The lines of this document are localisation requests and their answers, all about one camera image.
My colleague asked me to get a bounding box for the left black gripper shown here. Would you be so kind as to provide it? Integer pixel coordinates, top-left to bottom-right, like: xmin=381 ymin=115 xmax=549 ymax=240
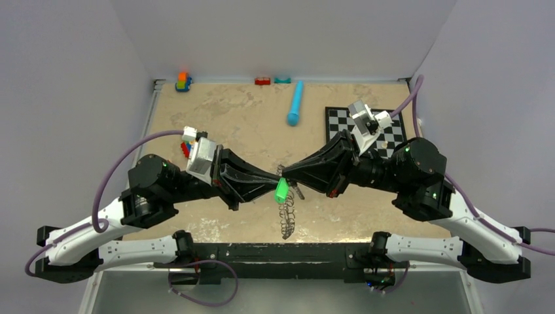
xmin=166 ymin=144 xmax=285 ymax=210

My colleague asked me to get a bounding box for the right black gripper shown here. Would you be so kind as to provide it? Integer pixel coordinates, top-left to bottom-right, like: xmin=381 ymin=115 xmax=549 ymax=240
xmin=281 ymin=130 xmax=406 ymax=200

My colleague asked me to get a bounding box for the silver key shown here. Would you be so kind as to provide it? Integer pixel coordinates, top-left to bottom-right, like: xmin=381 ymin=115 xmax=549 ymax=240
xmin=291 ymin=183 xmax=305 ymax=200

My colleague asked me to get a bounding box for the green key tag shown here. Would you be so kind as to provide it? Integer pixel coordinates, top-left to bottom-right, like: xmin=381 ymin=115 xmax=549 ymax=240
xmin=274 ymin=177 xmax=289 ymax=204

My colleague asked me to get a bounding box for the metal disc with keyrings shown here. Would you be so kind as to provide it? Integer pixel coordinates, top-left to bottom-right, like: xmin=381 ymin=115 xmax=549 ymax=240
xmin=278 ymin=181 xmax=298 ymax=240

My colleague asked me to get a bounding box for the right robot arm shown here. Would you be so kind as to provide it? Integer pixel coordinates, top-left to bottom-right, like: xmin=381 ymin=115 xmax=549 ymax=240
xmin=282 ymin=131 xmax=531 ymax=284

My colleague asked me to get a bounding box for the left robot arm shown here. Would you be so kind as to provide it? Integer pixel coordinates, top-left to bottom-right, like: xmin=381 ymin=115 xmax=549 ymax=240
xmin=26 ymin=146 xmax=279 ymax=283

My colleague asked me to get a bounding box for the black white chessboard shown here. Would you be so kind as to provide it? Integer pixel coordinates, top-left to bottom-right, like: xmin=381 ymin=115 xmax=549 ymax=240
xmin=325 ymin=107 xmax=408 ymax=158

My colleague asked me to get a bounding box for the blue cylinder tube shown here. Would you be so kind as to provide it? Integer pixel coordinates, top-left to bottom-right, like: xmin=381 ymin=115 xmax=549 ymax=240
xmin=287 ymin=80 xmax=304 ymax=126

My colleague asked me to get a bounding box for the colourful toy block stack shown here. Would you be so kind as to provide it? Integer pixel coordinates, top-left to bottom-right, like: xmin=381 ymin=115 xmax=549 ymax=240
xmin=181 ymin=142 xmax=192 ymax=158

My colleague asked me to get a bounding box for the teal toy brick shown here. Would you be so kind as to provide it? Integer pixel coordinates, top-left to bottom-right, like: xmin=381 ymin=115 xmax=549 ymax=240
xmin=274 ymin=77 xmax=292 ymax=84

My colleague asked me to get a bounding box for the red toy brick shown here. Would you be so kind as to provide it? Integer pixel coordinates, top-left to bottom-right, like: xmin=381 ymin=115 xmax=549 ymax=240
xmin=254 ymin=77 xmax=272 ymax=86

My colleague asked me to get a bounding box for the blue orange toy car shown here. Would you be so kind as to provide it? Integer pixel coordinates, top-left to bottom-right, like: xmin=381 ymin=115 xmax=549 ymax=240
xmin=175 ymin=72 xmax=192 ymax=92

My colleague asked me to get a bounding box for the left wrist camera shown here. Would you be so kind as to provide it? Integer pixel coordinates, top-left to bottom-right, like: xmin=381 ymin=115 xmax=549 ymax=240
xmin=181 ymin=126 xmax=217 ymax=185

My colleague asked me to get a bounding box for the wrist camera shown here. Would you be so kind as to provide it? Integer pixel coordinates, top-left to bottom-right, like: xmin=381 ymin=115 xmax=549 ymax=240
xmin=348 ymin=100 xmax=392 ymax=156
xmin=181 ymin=126 xmax=217 ymax=185

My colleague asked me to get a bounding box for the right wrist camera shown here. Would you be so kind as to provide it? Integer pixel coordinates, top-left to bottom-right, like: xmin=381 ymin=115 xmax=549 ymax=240
xmin=348 ymin=100 xmax=392 ymax=156

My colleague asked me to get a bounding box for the black front rail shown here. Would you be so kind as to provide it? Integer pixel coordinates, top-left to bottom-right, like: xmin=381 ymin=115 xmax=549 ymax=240
xmin=154 ymin=243 xmax=408 ymax=285

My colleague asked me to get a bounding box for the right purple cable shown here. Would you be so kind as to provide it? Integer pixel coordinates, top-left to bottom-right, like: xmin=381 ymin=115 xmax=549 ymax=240
xmin=390 ymin=74 xmax=555 ymax=256

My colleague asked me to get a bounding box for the purple cable loop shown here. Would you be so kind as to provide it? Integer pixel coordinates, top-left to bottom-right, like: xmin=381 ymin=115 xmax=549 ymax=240
xmin=168 ymin=258 xmax=240 ymax=307

